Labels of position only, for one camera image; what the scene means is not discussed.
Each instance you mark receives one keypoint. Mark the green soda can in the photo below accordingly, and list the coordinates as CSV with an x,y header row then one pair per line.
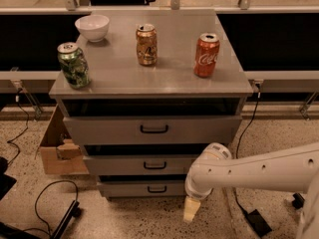
x,y
73,65

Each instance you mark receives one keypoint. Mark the grey bottom drawer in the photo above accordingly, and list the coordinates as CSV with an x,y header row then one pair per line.
x,y
154,188

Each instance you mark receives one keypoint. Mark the black power adapter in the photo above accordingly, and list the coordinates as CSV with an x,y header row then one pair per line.
x,y
258,223

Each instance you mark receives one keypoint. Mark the grey drawer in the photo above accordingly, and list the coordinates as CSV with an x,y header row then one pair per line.
x,y
154,188
139,164
152,130

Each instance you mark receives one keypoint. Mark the black left stand leg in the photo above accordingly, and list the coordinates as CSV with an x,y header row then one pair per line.
x,y
74,211

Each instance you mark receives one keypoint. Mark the white bowl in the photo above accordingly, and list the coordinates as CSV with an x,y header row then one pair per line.
x,y
93,27

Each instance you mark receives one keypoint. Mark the grey drawer cabinet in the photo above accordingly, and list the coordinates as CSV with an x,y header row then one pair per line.
x,y
121,87

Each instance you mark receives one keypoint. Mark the black object left edge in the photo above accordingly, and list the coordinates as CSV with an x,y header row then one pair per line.
x,y
6,181

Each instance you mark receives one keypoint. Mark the grey middle drawer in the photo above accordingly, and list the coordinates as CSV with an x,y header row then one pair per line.
x,y
139,164

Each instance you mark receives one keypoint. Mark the black right stand leg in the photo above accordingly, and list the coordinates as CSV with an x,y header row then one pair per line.
x,y
298,201

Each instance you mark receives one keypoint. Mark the black stand leg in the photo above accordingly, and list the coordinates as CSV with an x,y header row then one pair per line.
x,y
74,211
298,201

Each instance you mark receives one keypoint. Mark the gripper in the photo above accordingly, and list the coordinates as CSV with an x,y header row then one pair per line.
x,y
195,191

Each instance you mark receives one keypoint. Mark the grey top drawer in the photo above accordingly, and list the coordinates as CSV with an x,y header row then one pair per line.
x,y
152,130

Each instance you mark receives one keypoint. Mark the cardboard box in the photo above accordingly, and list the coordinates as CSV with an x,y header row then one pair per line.
x,y
59,154

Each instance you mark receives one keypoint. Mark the red Coca-Cola can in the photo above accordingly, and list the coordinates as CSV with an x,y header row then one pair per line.
x,y
207,49

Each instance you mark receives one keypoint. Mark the metal railing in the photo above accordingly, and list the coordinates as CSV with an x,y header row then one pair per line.
x,y
159,4

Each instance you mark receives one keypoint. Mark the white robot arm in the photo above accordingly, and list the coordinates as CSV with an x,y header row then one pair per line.
x,y
294,169

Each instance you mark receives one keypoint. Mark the gold soda can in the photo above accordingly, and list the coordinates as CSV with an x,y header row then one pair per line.
x,y
147,46

